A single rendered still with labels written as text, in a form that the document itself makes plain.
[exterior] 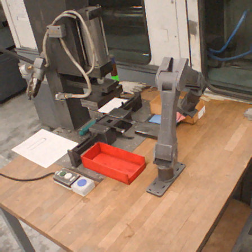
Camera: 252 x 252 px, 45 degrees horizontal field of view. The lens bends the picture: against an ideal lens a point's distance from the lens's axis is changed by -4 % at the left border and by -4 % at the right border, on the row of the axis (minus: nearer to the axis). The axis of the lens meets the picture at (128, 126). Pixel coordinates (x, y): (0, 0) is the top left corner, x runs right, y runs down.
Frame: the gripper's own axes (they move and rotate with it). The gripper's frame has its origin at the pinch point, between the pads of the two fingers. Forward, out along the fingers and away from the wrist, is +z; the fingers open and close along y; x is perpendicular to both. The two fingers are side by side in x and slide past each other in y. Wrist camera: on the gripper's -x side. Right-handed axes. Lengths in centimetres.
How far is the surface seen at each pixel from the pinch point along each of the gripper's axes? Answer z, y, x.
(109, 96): -4.6, 29.4, 18.8
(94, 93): -3.1, 35.9, 21.1
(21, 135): 193, 146, -48
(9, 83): 216, 236, -112
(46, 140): 33, 49, 33
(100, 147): 12.9, 20.3, 30.8
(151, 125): 7.9, 9.5, 5.6
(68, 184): 12, 18, 56
